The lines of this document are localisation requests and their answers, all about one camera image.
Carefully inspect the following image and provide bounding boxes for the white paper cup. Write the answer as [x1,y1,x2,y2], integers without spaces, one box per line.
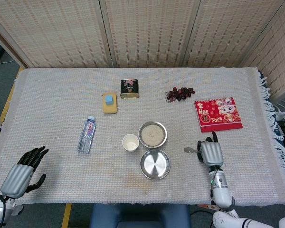
[122,133,140,152]

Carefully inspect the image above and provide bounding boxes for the dark red grape bunch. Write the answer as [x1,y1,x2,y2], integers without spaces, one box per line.
[165,87,195,103]

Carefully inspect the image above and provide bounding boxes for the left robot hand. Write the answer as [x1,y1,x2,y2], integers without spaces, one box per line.
[0,146,49,198]

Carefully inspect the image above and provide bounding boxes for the beige woven tablecloth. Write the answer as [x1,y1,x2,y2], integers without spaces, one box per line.
[0,66,285,206]

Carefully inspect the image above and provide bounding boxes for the metal spoon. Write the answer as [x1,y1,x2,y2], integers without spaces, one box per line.
[183,147,202,154]

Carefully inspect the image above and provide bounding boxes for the black luncheon meat can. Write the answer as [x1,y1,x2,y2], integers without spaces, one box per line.
[120,79,141,99]

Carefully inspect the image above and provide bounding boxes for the empty steel plate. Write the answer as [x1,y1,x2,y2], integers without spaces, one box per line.
[140,149,171,180]

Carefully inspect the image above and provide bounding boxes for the clear plastic water bottle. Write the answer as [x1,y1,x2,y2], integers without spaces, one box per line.
[76,115,96,154]

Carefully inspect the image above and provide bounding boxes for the light blue cube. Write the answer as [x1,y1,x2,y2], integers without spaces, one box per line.
[104,94,116,106]

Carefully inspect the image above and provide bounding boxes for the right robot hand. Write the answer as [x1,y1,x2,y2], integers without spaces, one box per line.
[196,132,224,167]

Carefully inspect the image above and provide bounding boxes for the woven bamboo folding screen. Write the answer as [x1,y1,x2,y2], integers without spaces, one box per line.
[0,0,285,102]

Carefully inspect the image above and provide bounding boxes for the yellow sponge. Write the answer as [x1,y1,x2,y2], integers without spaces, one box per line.
[102,92,119,115]

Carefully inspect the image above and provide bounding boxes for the steel bowl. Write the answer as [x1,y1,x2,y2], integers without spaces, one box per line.
[138,121,168,149]

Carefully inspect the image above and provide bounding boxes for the red 2026 calendar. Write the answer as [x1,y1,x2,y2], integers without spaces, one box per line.
[194,96,244,133]

